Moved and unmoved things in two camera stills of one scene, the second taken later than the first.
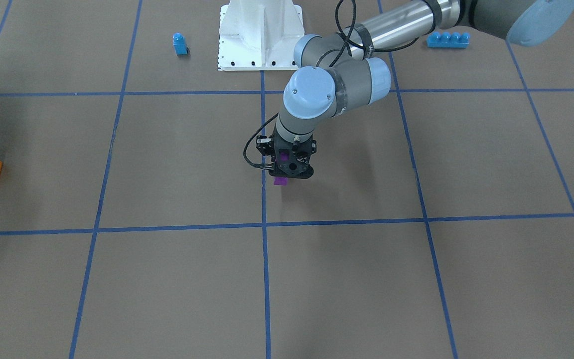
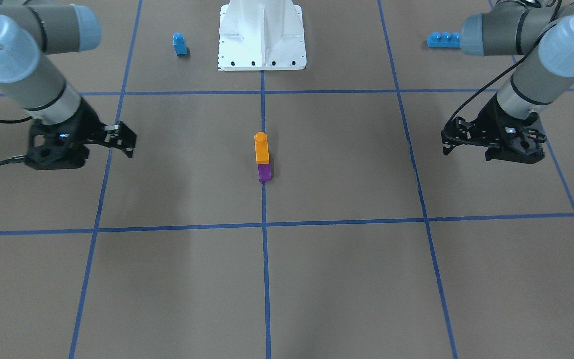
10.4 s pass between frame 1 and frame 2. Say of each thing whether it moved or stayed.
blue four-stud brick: stayed
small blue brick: stayed
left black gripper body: moved
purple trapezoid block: moved
